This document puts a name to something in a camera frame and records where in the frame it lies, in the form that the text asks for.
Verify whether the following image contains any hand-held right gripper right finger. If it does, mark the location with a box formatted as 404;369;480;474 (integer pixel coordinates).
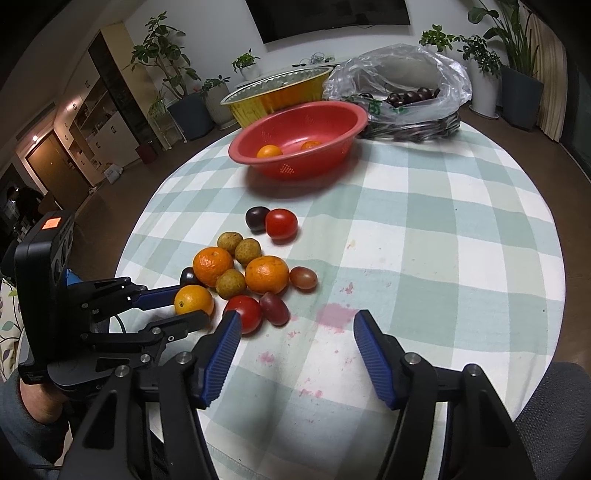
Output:
353;310;536;480

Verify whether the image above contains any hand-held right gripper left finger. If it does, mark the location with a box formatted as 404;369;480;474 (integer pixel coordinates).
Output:
60;310;243;480

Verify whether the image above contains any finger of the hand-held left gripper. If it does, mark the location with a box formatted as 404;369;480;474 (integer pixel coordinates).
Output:
82;277;185;322
81;310;211;370

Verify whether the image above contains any red tomato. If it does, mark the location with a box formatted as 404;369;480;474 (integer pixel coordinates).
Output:
223;295;264;335
265;209;298;241

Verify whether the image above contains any bumpy-skinned mandarin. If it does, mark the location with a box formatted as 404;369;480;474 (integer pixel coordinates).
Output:
192;247;235;288
244;255;290;295

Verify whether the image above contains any red plum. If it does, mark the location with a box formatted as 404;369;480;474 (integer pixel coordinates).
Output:
289;266;318;291
259;292;291;327

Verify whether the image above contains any tan longan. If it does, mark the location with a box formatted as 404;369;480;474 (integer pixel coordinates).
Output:
215;269;247;299
235;237;262;266
217;231;244;254

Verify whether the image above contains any red plastic colander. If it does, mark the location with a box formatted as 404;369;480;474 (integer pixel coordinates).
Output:
228;102;369;181

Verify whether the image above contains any person's left forearm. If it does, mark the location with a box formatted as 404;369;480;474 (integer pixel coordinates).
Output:
0;376;72;480

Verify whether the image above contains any floral printed cloth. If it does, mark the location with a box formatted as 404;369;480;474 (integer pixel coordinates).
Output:
0;277;28;384

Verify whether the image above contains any wooden door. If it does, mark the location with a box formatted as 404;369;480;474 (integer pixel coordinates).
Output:
25;129;90;208

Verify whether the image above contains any green checkered tablecloth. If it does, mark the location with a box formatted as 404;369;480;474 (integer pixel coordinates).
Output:
115;117;566;480

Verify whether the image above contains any grey office chair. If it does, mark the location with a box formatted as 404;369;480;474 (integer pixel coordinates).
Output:
512;362;591;480

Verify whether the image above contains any plant in ribbed white pot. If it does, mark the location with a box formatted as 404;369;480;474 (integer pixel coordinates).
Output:
199;76;238;130

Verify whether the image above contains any gold foil bowl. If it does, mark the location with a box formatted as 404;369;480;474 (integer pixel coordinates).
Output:
220;67;334;130

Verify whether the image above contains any white television cabinet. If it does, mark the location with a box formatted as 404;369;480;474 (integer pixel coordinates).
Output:
238;53;356;89

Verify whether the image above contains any tall plant in dark pot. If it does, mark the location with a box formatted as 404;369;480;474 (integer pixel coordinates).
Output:
124;11;215;141

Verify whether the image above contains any small plant in white pot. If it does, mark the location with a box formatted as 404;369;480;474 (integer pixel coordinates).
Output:
231;50;263;81

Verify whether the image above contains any pile of dark cherries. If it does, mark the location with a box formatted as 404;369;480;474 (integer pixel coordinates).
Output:
348;87;441;109

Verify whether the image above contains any clear plastic bag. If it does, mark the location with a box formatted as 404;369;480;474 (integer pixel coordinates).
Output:
322;44;472;126

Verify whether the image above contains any bushy plant in white pot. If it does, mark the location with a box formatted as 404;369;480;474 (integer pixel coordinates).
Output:
457;34;504;118

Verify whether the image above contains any large plant in dark pot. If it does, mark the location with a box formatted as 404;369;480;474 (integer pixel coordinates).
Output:
466;0;546;132

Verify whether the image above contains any leafy plant in white pot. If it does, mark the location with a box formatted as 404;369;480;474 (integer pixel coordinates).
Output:
418;24;462;54

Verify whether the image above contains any beige curtain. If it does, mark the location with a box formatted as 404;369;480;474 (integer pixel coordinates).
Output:
526;9;571;141

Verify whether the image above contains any wall shelving unit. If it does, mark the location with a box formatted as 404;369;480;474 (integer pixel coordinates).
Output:
53;23;160;188

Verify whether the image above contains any wall-mounted television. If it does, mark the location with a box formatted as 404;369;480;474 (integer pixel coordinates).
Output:
245;0;411;45

